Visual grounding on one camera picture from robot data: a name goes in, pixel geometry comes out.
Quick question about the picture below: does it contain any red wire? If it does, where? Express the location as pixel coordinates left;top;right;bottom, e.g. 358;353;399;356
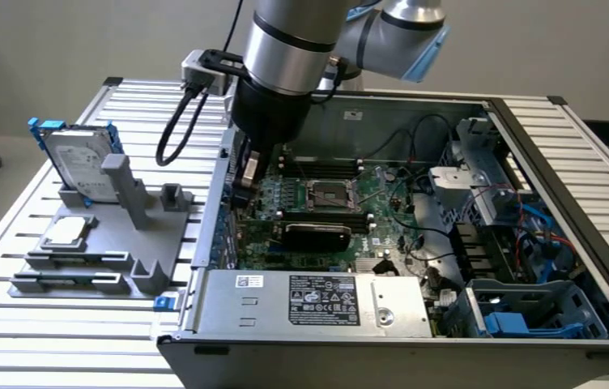
550;237;590;268

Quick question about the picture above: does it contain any CPU socket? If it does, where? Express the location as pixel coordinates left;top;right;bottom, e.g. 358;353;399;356
304;177;364;214

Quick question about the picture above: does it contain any blue data wire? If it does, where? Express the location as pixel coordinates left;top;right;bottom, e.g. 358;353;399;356
518;201;562;285

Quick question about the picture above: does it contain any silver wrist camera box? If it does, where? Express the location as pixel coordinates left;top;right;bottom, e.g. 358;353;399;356
180;49;243;98

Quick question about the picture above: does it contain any blue case latch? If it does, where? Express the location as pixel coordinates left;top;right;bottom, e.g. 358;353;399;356
154;291;186;313

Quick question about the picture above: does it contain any thick black camera cable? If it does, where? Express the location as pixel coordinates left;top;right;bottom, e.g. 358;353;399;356
155;83;214;168

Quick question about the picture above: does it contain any green motherboard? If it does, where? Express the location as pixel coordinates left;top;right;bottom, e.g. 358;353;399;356
222;152;450;284

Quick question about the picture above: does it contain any silver CPU chip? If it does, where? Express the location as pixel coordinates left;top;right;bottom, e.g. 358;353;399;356
44;216;95;246

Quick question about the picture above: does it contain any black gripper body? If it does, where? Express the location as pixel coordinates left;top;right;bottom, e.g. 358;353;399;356
228;77;316;154

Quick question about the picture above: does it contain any disk bay with blue caddy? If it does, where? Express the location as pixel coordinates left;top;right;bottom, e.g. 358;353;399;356
443;278;609;340

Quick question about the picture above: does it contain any metal drive cage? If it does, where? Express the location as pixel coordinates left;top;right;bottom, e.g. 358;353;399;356
427;117;534;226

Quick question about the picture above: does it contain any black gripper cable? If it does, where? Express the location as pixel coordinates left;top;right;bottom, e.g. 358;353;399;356
311;55;351;105

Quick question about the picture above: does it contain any grey parts rack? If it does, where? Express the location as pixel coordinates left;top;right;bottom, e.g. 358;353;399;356
7;153;199;301

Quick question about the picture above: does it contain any black looped wire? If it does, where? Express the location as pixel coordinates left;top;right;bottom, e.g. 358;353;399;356
367;113;456;164

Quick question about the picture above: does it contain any hard disk with blue bracket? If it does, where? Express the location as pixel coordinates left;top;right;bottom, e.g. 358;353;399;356
27;117;126;208

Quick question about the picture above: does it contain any open black PC case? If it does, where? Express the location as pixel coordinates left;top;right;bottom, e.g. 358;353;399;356
156;90;609;389

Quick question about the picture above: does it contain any silver power supply unit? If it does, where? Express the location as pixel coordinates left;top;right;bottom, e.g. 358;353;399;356
182;268;435;340

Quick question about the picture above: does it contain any black graphics card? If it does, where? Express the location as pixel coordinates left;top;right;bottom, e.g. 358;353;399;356
282;221;354;253

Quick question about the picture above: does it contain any black RAM slot bank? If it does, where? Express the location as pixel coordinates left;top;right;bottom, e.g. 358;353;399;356
278;155;367;178
279;209;376;235

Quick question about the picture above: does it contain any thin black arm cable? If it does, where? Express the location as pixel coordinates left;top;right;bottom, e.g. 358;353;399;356
223;0;248;53

